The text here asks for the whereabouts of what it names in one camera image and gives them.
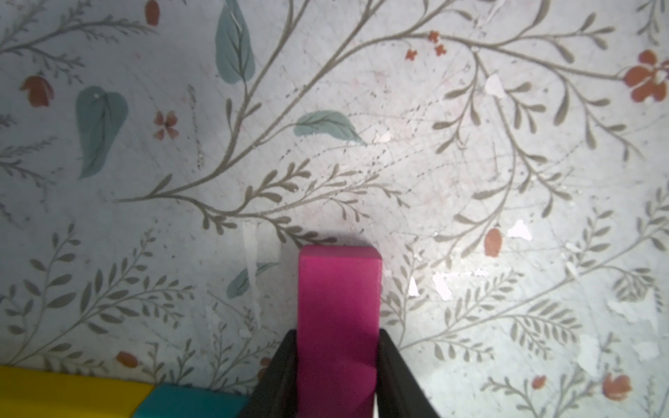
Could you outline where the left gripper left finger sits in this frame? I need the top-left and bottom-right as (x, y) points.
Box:
(238, 330), (298, 418)

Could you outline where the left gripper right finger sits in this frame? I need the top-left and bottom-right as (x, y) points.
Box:
(376, 329), (439, 418)

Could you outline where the teal block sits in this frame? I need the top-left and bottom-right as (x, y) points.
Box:
(132, 385), (248, 418)

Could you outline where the magenta long block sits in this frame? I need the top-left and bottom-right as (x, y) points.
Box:
(296, 246), (383, 417)

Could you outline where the yellow block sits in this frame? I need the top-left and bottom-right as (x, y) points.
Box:
(1, 366), (154, 418)

